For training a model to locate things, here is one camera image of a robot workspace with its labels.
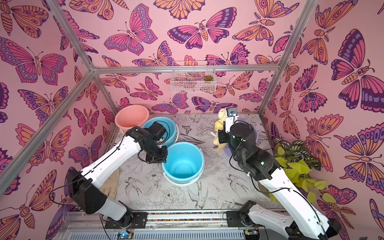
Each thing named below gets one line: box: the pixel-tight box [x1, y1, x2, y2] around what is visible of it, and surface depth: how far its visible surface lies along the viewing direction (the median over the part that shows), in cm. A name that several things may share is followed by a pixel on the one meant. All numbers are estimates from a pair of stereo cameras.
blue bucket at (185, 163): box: [162, 142, 205, 186], surface depth 81 cm
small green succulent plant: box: [203, 75, 214, 81], surface depth 95 cm
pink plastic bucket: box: [114, 105, 150, 134], surface depth 101 cm
